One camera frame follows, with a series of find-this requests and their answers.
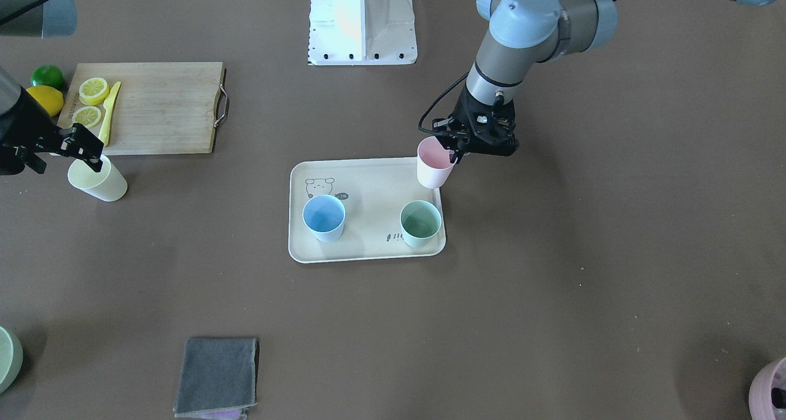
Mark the lemon slice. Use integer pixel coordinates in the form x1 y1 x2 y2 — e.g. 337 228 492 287
71 106 103 128
78 77 110 106

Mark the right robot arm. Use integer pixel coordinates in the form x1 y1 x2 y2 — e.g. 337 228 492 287
1 0 104 176

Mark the green cup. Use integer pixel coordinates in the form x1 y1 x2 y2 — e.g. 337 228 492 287
399 201 443 247

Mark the cream yellow cup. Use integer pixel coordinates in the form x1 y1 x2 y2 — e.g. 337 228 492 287
67 155 128 202

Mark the cream rectangular tray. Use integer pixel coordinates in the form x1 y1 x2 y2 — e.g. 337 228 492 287
287 157 447 263

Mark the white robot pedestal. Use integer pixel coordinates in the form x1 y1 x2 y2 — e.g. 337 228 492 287
307 0 418 66

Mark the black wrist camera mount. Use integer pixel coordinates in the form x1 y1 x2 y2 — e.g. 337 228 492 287
430 115 458 148

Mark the pale green bowl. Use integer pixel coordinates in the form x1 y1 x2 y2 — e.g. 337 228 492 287
0 327 23 393

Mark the pink cup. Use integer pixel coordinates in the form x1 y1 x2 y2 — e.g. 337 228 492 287
416 136 454 189

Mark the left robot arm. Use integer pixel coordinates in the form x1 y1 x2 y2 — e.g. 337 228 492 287
430 0 776 163

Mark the grey folded cloth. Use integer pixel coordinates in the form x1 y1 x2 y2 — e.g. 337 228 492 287
173 337 259 419

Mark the green lime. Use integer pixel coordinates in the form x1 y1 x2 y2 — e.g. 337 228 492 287
29 64 65 90

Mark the bamboo cutting board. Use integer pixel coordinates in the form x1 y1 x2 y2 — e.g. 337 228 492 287
56 62 228 156

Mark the yellow plastic knife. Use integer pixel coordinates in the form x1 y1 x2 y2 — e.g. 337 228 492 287
98 81 122 147

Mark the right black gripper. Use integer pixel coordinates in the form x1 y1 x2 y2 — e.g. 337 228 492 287
1 86 104 176

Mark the yellow lemon upper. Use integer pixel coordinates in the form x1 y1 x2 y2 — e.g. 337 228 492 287
26 85 64 117

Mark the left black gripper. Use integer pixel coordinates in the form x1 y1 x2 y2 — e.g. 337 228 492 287
449 87 519 165

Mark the pink bowl of ice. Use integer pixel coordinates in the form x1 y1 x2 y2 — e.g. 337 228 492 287
749 357 785 419

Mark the lemon slice lower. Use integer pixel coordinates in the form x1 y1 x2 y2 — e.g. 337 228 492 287
71 106 103 128

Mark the lemon slice upper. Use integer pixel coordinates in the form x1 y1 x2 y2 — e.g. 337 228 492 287
78 77 110 106

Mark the blue cup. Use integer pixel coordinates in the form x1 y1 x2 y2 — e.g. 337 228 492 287
302 195 346 242

